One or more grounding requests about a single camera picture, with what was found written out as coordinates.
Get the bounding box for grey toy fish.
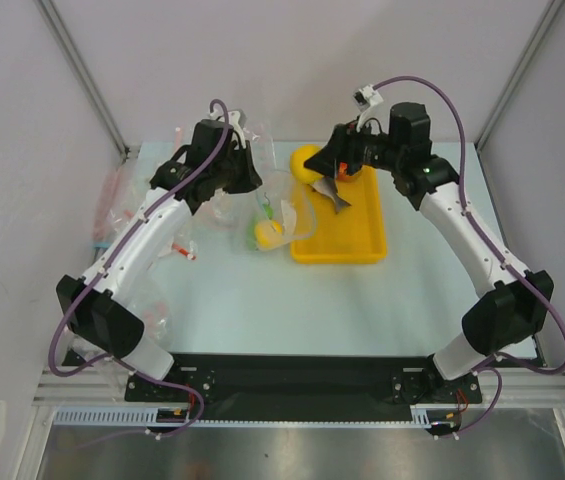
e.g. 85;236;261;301
310;177;351;214

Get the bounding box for yellow toy lemon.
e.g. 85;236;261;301
290;144;323;185

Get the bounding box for green toy cucumber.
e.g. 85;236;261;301
245;203;273;251

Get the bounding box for clear blue-zipper bag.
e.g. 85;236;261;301
232;170;316;253

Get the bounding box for yellow toy pear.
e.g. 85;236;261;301
253;220;283;251

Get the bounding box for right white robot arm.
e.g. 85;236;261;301
291;102;554;401

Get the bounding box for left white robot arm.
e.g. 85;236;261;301
56;110;262;400

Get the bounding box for pile of spare zip bags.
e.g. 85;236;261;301
71;126;203;401

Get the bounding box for red toy mango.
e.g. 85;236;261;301
336;162;362;182

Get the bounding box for yellow plastic tray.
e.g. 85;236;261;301
291;166;388;264

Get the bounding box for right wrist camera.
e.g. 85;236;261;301
353;84;384;132

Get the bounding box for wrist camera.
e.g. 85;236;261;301
228;109;249;149
353;84;384;132

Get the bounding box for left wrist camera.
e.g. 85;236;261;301
228;109;249;149

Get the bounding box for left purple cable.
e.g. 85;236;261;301
48;98;233;443

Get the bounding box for purple cable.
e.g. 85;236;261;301
48;98;233;443
374;75;565;441

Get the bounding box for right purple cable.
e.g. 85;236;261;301
374;75;565;441

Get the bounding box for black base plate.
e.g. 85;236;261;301
61;351;483;422

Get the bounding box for aluminium frame rail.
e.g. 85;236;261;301
33;368;565;408

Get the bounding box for white slotted cable duct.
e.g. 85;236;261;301
53;406;459;429

